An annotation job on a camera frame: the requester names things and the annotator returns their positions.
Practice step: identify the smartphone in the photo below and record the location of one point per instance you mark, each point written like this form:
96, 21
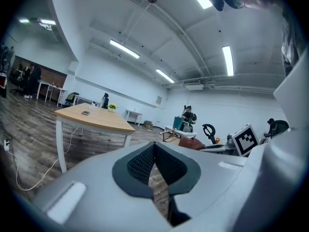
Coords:
86, 112

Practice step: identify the wall poster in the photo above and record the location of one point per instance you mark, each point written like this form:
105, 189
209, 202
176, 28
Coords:
158, 100

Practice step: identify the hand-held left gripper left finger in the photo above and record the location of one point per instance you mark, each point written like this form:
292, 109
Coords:
96, 190

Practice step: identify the white desk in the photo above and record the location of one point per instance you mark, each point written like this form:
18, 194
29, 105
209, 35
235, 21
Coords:
134, 111
48, 83
84, 98

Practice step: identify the wall air conditioner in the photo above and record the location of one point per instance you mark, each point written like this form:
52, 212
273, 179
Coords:
194, 87

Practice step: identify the green folding chair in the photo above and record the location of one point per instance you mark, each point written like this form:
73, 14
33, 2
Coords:
71, 98

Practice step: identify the cardboard box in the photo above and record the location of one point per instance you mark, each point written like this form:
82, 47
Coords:
147, 124

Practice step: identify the person's grey shirt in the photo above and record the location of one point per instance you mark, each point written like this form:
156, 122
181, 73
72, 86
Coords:
293, 45

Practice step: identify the sunflower pot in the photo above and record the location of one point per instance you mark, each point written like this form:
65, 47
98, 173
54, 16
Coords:
112, 108

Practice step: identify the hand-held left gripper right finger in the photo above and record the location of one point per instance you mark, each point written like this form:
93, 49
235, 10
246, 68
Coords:
212, 178

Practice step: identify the brown cloth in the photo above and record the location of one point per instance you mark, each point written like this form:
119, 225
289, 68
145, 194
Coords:
190, 142

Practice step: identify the white side table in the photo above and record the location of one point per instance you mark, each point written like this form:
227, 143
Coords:
190, 134

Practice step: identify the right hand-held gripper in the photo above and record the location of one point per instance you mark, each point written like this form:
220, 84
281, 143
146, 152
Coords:
245, 140

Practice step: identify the wooden table with white legs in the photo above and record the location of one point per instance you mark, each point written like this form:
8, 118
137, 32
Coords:
96, 120

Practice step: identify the gold shelf cart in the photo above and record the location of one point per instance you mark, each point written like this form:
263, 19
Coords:
169, 135

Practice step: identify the white power strip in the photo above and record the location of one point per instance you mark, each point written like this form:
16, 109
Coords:
6, 145

